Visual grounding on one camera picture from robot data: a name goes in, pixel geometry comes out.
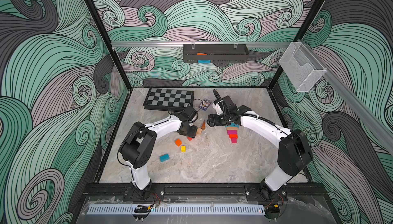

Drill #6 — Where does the magenta long block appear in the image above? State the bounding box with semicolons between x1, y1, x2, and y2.
227;130;237;135

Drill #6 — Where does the white slotted cable duct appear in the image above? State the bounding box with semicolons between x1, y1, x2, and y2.
87;204;265;215

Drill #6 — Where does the orange cube block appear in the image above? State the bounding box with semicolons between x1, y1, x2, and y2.
175;139;182;147

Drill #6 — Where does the aluminium back rail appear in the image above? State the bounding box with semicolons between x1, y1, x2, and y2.
111;41;291;49

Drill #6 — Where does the black wall tray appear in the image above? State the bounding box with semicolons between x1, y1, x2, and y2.
183;43;250;66

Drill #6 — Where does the aluminium rail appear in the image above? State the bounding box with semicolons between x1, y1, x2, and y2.
296;40;393;154
111;41;291;49

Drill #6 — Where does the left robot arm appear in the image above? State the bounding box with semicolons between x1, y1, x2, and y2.
118;115;198;193

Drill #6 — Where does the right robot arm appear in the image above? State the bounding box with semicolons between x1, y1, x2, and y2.
207;90;314;199

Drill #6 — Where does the black grey chessboard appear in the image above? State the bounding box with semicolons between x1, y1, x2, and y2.
143;88;194;111

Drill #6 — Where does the aluminium right rail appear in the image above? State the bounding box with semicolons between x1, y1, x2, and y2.
296;40;393;154

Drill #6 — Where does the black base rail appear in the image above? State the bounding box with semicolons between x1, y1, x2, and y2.
82;183;327;203

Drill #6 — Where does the blue playing card box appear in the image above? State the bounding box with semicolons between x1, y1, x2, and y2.
199;99;211;111

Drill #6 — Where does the clear plastic wall box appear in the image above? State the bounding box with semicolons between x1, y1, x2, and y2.
279;42;326;93

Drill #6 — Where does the teal small block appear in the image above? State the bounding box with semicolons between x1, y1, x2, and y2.
159;153;170;162

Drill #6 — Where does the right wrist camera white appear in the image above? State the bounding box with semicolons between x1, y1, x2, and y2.
213;89;237;117

